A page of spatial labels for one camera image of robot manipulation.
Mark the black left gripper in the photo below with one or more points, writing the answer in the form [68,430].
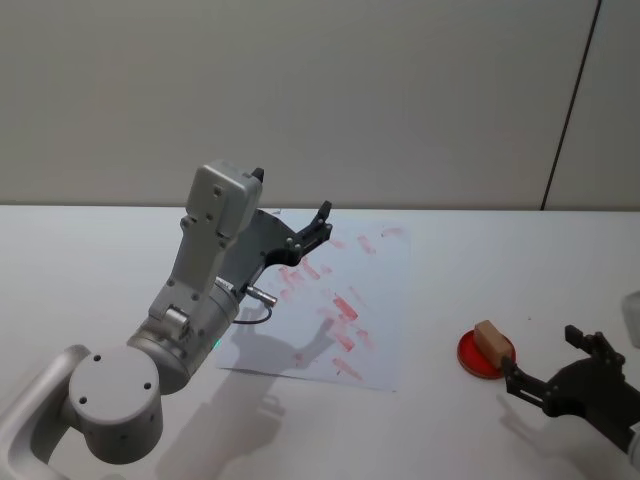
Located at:
[255,245]

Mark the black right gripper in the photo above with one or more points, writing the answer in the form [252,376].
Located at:
[595,390]

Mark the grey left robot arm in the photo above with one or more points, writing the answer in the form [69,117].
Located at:
[200,280]

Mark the tan wooden stamp block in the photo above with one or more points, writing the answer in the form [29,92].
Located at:
[495,342]

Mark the round red ink pad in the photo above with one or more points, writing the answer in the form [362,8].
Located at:
[470,352]

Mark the white paper with red marks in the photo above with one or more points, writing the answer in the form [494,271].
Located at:
[380,310]

